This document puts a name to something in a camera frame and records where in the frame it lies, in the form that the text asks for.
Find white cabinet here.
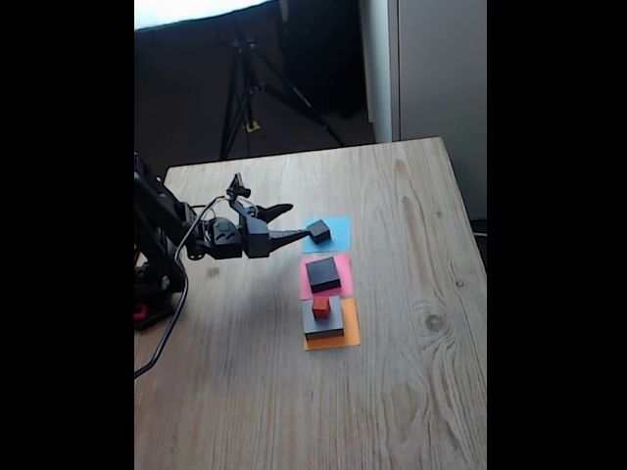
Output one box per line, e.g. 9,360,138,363
359,0,488,221

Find blue paper sheet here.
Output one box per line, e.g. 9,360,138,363
303,214,353,254

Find black camera cable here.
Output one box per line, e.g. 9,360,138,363
134,195,229,381

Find large grey block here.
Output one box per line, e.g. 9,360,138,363
302,296,345,342

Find small dark cube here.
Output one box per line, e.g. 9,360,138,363
306,218,333,245

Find bright white light panel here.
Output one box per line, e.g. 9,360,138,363
134,0,275,31

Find small wrist camera board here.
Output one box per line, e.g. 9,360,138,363
224,172,253,202

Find orange paper sheet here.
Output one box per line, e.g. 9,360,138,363
302,296,362,353

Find pink paper sheet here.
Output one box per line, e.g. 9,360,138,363
299,253,355,301

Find tall black tripod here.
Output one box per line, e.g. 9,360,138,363
218,28,349,161

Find medium dark block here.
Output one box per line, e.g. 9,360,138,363
305,256,342,294

